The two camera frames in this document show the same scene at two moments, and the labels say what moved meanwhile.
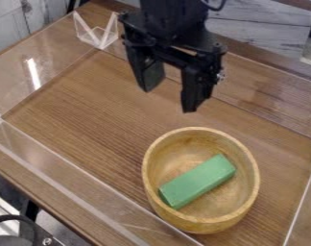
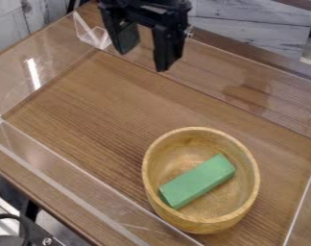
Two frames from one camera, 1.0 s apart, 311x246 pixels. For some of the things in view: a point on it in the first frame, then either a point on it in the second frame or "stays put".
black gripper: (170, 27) -> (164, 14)
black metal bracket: (42, 237) stays put
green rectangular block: (191, 184) stays put
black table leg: (31, 209) stays put
